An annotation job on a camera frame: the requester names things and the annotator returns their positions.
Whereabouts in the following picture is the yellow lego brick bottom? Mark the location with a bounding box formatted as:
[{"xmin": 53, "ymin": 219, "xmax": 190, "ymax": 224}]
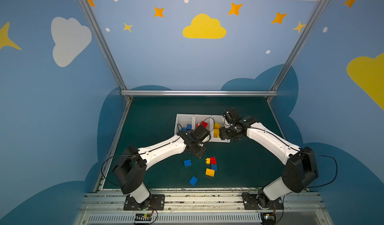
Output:
[{"xmin": 205, "ymin": 168, "xmax": 215, "ymax": 177}]

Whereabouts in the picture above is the blue lego brick bottom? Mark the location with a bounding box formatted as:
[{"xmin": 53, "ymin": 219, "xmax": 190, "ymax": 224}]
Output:
[{"xmin": 189, "ymin": 176, "xmax": 198, "ymax": 186}]

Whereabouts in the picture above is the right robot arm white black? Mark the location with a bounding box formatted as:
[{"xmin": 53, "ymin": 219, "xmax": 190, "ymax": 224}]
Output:
[{"xmin": 219, "ymin": 116, "xmax": 319, "ymax": 207}]

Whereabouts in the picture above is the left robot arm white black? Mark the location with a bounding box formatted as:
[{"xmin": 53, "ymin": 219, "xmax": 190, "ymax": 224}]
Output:
[{"xmin": 113, "ymin": 131, "xmax": 211, "ymax": 206}]

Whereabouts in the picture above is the right white plastic bin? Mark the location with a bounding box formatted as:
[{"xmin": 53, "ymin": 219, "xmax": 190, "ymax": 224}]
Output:
[{"xmin": 210, "ymin": 115, "xmax": 231, "ymax": 143}]

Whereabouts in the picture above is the white plastic bin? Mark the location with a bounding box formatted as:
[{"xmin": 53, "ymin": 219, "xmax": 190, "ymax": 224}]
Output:
[
  {"xmin": 194, "ymin": 115, "xmax": 215, "ymax": 142},
  {"xmin": 174, "ymin": 114, "xmax": 196, "ymax": 135},
  {"xmin": 210, "ymin": 115, "xmax": 231, "ymax": 143}
]

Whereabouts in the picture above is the middle white plastic bin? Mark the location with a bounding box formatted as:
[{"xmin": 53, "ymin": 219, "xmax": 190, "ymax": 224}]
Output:
[{"xmin": 194, "ymin": 115, "xmax": 215, "ymax": 142}]

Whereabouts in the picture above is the left white plastic bin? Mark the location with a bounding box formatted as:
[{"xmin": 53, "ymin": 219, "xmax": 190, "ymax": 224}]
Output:
[{"xmin": 174, "ymin": 114, "xmax": 196, "ymax": 135}]

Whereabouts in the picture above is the left circuit board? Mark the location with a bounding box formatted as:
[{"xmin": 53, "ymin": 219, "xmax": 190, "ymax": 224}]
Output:
[{"xmin": 133, "ymin": 213, "xmax": 153, "ymax": 225}]

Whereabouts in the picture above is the circuit board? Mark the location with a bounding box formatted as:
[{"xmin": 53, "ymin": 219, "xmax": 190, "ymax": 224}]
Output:
[
  {"xmin": 261, "ymin": 213, "xmax": 276, "ymax": 225},
  {"xmin": 133, "ymin": 213, "xmax": 153, "ymax": 225}
]

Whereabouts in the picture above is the right circuit board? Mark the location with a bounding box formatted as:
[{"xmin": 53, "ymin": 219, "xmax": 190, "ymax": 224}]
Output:
[{"xmin": 261, "ymin": 213, "xmax": 276, "ymax": 225}]

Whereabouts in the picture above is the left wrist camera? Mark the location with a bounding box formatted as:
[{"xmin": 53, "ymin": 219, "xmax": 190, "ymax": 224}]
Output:
[{"xmin": 194, "ymin": 125, "xmax": 211, "ymax": 143}]

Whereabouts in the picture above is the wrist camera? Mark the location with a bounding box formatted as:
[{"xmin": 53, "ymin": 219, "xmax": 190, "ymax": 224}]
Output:
[
  {"xmin": 194, "ymin": 125, "xmax": 211, "ymax": 143},
  {"xmin": 224, "ymin": 108, "xmax": 243, "ymax": 125}
]

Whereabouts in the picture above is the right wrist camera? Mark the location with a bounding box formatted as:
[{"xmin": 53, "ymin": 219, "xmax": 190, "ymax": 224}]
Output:
[{"xmin": 224, "ymin": 108, "xmax": 243, "ymax": 125}]

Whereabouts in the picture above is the aluminium frame right post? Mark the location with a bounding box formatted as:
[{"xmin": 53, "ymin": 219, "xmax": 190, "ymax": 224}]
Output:
[{"xmin": 266, "ymin": 0, "xmax": 330, "ymax": 103}]

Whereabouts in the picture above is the aluminium frame post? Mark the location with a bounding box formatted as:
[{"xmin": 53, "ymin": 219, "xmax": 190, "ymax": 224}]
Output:
[
  {"xmin": 78, "ymin": 0, "xmax": 127, "ymax": 92},
  {"xmin": 266, "ymin": 0, "xmax": 330, "ymax": 103}
]

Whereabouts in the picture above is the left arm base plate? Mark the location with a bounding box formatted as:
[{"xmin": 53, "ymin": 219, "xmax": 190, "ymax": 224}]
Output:
[{"xmin": 123, "ymin": 195, "xmax": 165, "ymax": 211}]

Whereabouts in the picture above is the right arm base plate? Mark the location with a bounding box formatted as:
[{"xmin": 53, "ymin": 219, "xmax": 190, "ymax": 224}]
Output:
[{"xmin": 241, "ymin": 193, "xmax": 284, "ymax": 210}]

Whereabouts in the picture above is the aluminium frame back bar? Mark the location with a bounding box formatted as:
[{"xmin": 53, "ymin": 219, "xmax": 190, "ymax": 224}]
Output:
[{"xmin": 121, "ymin": 90, "xmax": 278, "ymax": 97}]

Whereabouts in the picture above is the aluminium mounting rail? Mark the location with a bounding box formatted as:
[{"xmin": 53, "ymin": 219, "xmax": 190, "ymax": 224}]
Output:
[{"xmin": 74, "ymin": 188, "xmax": 333, "ymax": 225}]

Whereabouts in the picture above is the aluminium frame left post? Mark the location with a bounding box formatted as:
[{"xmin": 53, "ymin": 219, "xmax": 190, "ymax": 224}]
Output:
[{"xmin": 78, "ymin": 0, "xmax": 127, "ymax": 92}]

